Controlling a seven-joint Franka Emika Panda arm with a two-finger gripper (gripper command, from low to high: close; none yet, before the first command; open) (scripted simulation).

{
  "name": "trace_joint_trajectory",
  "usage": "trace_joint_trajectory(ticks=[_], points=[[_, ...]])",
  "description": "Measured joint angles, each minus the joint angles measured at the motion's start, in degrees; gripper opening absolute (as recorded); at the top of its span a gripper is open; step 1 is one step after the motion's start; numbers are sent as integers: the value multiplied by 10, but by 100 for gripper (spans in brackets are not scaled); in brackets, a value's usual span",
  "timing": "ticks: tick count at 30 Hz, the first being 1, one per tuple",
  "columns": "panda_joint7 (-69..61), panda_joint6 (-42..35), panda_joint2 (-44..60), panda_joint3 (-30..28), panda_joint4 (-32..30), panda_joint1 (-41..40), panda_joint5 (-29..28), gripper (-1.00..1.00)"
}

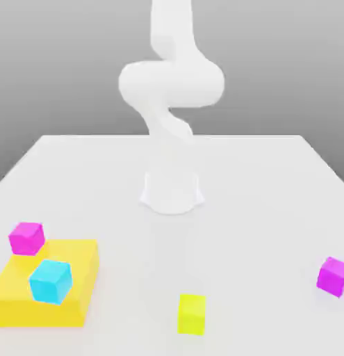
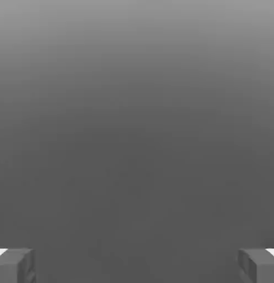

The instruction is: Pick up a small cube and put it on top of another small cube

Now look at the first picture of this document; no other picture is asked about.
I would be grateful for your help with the small cyan cube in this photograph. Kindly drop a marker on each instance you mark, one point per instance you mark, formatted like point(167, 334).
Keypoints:
point(50, 282)

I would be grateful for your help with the small pink cube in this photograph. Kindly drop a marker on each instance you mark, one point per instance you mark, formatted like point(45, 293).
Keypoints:
point(26, 238)

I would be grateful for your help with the large yellow box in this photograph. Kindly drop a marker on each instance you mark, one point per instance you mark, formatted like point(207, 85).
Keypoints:
point(77, 267)

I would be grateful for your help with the small yellow cube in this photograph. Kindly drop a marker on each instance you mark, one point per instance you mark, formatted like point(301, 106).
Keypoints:
point(191, 314)

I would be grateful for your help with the small purple cube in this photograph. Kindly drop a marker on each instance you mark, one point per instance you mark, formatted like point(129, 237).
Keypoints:
point(332, 276)

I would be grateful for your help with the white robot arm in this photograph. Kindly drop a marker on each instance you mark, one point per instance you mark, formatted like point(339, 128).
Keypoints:
point(171, 83)

